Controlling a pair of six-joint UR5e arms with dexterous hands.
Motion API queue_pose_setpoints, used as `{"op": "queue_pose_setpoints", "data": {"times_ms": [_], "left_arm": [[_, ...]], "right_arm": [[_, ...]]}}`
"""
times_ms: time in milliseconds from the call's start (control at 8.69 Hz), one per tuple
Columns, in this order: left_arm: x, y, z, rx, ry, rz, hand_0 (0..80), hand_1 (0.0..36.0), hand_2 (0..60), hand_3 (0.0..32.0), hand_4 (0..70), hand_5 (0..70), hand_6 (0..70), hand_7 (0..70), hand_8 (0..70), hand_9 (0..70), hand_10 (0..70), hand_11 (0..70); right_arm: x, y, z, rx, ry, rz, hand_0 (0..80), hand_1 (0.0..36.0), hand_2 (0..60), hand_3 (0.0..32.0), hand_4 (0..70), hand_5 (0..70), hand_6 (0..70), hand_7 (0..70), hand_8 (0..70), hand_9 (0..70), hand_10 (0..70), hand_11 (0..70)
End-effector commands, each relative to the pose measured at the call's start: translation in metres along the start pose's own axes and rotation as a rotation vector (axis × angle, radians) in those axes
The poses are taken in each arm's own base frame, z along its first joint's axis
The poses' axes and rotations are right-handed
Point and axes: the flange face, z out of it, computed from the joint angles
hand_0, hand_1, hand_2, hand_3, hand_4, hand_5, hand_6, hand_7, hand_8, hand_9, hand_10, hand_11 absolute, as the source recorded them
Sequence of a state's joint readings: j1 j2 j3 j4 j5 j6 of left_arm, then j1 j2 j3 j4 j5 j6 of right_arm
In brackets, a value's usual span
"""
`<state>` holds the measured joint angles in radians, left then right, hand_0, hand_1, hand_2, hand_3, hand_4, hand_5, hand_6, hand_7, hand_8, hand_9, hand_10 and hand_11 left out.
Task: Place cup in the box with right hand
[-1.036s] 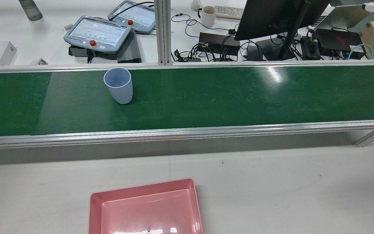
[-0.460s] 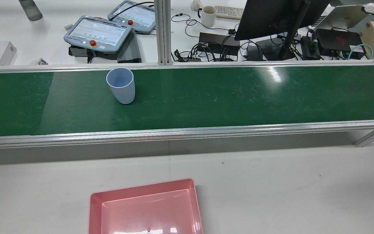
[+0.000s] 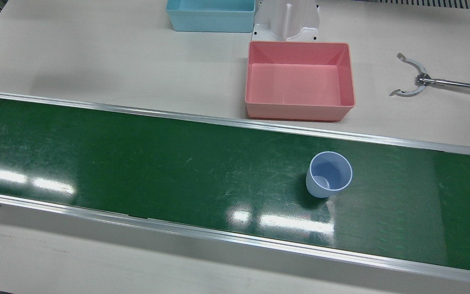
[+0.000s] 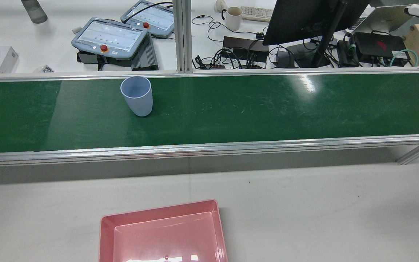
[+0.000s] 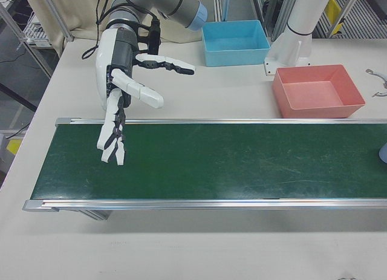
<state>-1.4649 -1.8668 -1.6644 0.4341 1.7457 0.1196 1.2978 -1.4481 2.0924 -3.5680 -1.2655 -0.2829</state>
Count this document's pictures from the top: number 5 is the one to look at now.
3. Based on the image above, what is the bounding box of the white dexterous robot hand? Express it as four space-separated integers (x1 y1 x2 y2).
95 27 197 166

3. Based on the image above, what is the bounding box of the blue plastic box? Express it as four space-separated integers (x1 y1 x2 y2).
200 19 272 68

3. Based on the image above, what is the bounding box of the pink plastic box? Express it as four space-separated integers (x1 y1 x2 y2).
271 64 367 120

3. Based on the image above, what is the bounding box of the beige curtain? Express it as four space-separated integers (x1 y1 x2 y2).
22 0 218 42

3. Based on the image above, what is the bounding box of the yellow floor marker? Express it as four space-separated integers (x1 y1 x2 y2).
5 138 22 157

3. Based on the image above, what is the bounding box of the green belt conveyor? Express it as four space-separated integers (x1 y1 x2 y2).
23 116 387 222

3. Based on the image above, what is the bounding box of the yellow tag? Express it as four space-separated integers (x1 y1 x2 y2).
325 0 343 30

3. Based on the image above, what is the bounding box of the metal reacher grabber tool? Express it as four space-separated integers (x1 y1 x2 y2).
365 68 387 99

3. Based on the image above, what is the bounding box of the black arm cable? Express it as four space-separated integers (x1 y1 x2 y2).
81 0 105 60

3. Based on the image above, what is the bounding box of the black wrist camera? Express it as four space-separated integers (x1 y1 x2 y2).
148 19 161 56

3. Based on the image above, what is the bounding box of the aluminium frame post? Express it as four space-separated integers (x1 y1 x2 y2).
42 0 75 42

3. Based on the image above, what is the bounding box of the white wire rack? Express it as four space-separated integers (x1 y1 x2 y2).
21 13 51 47

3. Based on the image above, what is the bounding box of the aluminium frame structure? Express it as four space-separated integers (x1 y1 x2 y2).
213 0 291 42

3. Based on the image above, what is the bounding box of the white column pedestal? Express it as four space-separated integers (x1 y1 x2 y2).
263 0 335 77

